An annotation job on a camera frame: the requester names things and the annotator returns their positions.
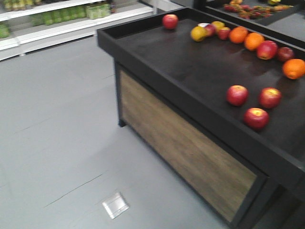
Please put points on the yellow orange fruit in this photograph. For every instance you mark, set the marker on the yellow orange fruit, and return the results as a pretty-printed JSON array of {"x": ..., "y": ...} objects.
[{"x": 198, "y": 34}]

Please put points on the red apple in row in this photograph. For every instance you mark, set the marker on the red apple in row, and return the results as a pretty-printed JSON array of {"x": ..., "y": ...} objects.
[{"x": 267, "y": 50}]

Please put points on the red apple far corner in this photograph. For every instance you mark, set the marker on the red apple far corner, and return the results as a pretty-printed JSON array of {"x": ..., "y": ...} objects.
[{"x": 170, "y": 21}]

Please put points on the metal floor outlet plate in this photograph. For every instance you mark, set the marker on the metal floor outlet plate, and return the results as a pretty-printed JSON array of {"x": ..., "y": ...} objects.
[{"x": 115, "y": 205}]

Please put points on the black wooden produce stand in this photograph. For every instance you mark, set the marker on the black wooden produce stand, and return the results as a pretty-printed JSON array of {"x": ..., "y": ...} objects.
[{"x": 172, "y": 92}]

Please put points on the red apple front bottom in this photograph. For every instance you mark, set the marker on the red apple front bottom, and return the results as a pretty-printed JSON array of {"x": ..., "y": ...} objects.
[{"x": 256, "y": 118}]

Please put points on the white supermarket shelving unit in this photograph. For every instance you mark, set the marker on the white supermarket shelving unit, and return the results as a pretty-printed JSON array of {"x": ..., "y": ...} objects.
[{"x": 25, "y": 28}]

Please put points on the dark red apple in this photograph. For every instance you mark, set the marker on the dark red apple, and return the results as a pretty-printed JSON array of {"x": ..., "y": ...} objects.
[{"x": 284, "y": 54}]

